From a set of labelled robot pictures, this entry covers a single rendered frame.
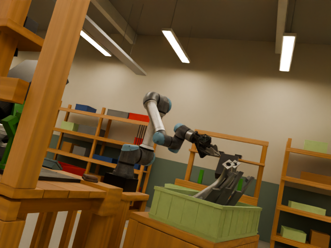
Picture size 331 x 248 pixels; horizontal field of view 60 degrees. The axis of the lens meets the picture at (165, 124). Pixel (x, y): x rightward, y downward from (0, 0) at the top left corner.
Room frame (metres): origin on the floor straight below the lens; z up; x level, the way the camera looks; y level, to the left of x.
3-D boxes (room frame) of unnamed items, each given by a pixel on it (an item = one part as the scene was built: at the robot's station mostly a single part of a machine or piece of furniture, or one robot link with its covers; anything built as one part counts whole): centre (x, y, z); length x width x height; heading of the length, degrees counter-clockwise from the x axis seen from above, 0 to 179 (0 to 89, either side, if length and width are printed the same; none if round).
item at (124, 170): (2.04, 0.21, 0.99); 0.15 x 0.15 x 0.10
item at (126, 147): (2.04, 0.20, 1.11); 0.13 x 0.12 x 0.14; 130
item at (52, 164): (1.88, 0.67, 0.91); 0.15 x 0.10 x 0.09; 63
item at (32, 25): (1.38, 0.82, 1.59); 0.15 x 0.07 x 0.07; 63
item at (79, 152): (7.57, 1.59, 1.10); 3.01 x 0.55 x 2.20; 68
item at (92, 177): (1.68, 0.35, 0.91); 0.10 x 0.08 x 0.03; 23
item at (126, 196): (2.04, 0.21, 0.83); 0.32 x 0.32 x 0.04; 65
